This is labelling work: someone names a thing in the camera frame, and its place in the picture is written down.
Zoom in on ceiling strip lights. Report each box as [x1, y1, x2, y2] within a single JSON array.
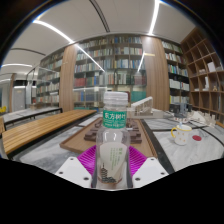
[[1, 0, 163, 73]]

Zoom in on clear plastic bottle green label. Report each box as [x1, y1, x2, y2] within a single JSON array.
[[92, 91, 132, 191]]

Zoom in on white architectural building model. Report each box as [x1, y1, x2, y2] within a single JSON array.
[[189, 109, 224, 129]]

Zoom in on dark grey architectural model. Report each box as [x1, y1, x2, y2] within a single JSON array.
[[169, 102, 193, 114]]

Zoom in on tall bookshelf wall with books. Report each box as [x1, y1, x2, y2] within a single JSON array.
[[34, 33, 191, 113]]

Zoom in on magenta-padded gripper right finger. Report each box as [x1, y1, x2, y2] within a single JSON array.
[[128, 145, 169, 189]]

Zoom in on white architectural bridge model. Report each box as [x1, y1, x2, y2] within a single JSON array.
[[128, 96, 164, 119]]

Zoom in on wooden tray with brown model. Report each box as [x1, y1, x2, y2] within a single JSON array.
[[59, 117, 158, 158]]

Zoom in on wooden slatted bench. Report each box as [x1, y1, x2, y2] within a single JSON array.
[[0, 109, 98, 156]]

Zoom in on glass display case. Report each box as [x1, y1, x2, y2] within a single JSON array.
[[73, 86, 108, 110]]

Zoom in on white mug yellow rim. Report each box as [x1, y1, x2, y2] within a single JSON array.
[[170, 123, 193, 146]]

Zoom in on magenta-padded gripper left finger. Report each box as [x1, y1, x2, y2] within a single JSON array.
[[54, 146, 98, 189]]

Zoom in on wooden cubby shelf unit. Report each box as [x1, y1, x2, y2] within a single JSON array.
[[181, 26, 224, 124]]

